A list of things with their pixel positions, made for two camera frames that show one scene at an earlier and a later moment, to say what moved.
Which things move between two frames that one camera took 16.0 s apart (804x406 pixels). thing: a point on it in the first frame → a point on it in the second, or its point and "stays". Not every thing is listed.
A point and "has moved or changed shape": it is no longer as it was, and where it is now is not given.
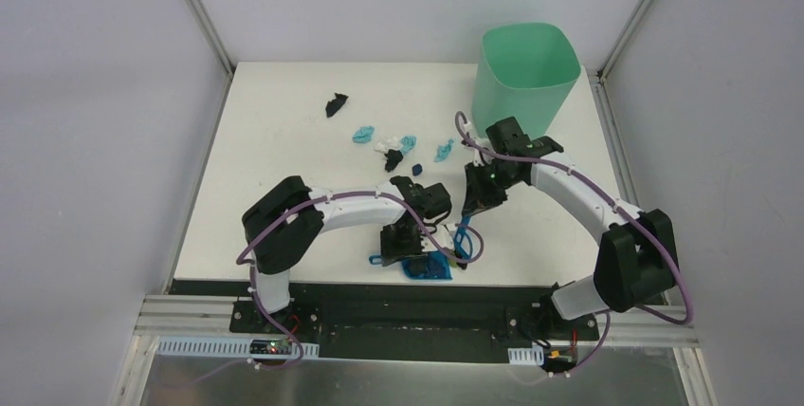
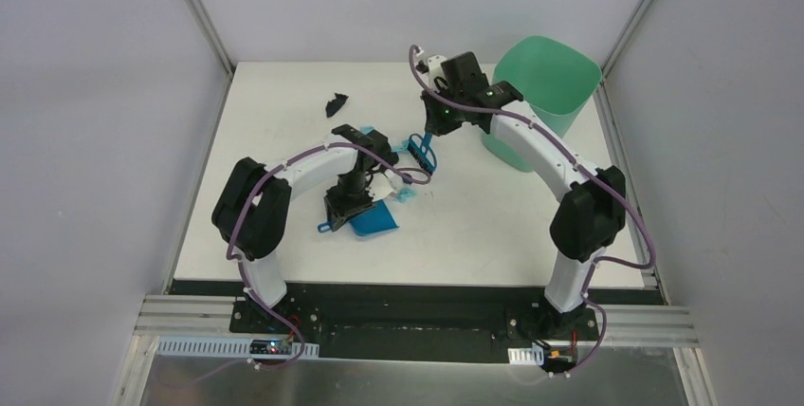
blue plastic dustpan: [431, 266] has moved or changed shape
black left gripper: [402, 247] → [348, 203]
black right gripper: [478, 198] → [435, 124]
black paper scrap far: [336, 104] stays
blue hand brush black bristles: [463, 244] → [419, 153]
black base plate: [411, 322] stays
